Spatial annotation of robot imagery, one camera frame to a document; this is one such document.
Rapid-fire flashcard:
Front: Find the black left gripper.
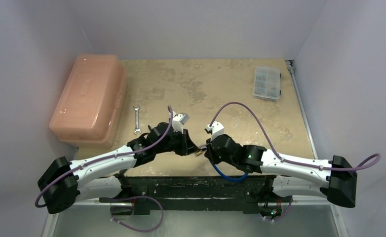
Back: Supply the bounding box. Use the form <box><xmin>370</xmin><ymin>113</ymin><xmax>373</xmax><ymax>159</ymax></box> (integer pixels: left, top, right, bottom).
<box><xmin>155</xmin><ymin>128</ymin><xmax>198</xmax><ymax>156</ymax></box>

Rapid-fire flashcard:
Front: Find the blue cable lock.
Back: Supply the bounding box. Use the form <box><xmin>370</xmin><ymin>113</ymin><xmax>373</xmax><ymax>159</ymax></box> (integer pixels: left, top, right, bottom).
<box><xmin>211</xmin><ymin>163</ymin><xmax>249</xmax><ymax>183</ymax></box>

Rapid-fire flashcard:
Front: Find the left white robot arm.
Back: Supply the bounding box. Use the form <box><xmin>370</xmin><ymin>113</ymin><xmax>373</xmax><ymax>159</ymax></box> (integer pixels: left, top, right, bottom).
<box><xmin>35</xmin><ymin>122</ymin><xmax>200</xmax><ymax>214</ymax></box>

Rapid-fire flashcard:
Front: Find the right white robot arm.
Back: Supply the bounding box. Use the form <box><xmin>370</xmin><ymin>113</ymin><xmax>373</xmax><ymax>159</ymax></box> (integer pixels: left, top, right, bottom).
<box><xmin>205</xmin><ymin>134</ymin><xmax>357</xmax><ymax>208</ymax></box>

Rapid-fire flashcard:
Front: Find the silver open-end wrench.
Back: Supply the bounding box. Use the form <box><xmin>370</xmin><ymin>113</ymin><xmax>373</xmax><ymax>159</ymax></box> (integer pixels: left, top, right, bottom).
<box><xmin>133</xmin><ymin>105</ymin><xmax>142</xmax><ymax>135</ymax></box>

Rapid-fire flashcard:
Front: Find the clear compartment screw box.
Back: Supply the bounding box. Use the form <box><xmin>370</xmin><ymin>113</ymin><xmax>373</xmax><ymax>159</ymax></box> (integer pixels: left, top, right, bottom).
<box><xmin>253</xmin><ymin>66</ymin><xmax>281</xmax><ymax>101</ymax></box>

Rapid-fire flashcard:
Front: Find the pink translucent plastic toolbox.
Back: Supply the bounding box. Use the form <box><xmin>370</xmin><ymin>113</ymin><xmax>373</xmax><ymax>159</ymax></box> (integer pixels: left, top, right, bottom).
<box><xmin>49</xmin><ymin>54</ymin><xmax>127</xmax><ymax>149</ymax></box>

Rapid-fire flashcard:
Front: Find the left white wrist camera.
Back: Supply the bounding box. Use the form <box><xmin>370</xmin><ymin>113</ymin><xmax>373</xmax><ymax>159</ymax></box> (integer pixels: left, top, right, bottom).
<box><xmin>171</xmin><ymin>112</ymin><xmax>190</xmax><ymax>134</ymax></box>

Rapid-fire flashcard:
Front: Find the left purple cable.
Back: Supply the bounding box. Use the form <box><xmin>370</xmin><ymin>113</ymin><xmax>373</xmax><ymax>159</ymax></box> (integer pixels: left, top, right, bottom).
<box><xmin>35</xmin><ymin>105</ymin><xmax>175</xmax><ymax>208</ymax></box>

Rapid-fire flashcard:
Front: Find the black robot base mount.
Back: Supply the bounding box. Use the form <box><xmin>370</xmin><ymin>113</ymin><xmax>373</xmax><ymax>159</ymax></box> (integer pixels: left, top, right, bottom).
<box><xmin>116</xmin><ymin>175</ymin><xmax>292</xmax><ymax>215</ymax></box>

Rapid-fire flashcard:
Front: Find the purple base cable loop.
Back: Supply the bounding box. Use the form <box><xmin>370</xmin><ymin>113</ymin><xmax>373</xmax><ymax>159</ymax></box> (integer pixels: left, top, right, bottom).
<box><xmin>110</xmin><ymin>196</ymin><xmax>165</xmax><ymax>233</ymax></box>

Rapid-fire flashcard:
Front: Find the aluminium frame rail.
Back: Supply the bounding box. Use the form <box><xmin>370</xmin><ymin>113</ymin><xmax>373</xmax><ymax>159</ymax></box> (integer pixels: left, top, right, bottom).
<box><xmin>285</xmin><ymin>60</ymin><xmax>348</xmax><ymax>237</ymax></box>

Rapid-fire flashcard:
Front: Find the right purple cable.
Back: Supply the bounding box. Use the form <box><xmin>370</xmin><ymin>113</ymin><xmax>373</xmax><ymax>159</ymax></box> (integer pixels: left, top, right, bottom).
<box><xmin>209</xmin><ymin>102</ymin><xmax>382</xmax><ymax>173</ymax></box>

